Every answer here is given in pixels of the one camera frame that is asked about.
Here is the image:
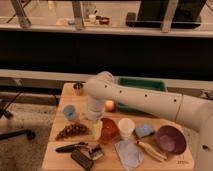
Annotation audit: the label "purple grape bunch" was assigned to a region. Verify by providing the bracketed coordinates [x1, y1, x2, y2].
[55, 123, 89, 140]

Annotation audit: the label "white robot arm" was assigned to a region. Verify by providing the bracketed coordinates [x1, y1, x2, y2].
[85, 71, 213, 171]

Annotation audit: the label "red bowl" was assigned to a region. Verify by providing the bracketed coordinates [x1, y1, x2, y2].
[99, 118, 119, 144]

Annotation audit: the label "purple bowl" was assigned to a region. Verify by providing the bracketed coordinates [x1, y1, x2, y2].
[156, 125, 187, 155]

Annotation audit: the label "yellow red apple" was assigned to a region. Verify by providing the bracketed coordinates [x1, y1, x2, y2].
[105, 100, 116, 112]

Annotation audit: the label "small black white brush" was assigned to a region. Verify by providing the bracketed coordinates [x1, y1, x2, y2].
[89, 145, 104, 160]

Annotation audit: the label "wooden table board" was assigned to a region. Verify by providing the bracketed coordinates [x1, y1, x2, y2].
[42, 83, 194, 171]

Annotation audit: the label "white paper cup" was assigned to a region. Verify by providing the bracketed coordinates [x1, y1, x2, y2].
[118, 118, 135, 139]

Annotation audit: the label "small blue cup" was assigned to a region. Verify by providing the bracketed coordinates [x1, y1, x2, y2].
[63, 105, 76, 120]

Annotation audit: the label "black remote control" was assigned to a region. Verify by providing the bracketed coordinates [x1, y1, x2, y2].
[71, 149, 94, 171]

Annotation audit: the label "small metal cup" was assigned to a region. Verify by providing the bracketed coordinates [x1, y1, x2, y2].
[73, 83, 83, 96]

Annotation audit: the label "light blue cloth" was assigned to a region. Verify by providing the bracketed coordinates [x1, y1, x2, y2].
[115, 140, 144, 171]

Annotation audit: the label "blue sponge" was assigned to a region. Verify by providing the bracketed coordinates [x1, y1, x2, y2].
[135, 124, 155, 139]

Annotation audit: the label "green plastic tray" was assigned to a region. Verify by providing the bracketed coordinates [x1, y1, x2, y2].
[116, 77, 167, 114]

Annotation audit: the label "black chair base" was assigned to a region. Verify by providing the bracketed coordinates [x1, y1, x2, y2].
[0, 92, 37, 142]

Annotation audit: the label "black handled tool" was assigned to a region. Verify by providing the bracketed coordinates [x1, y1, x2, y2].
[55, 142, 88, 153]

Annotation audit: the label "cream handled tongs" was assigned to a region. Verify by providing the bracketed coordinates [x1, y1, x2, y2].
[137, 141, 167, 162]

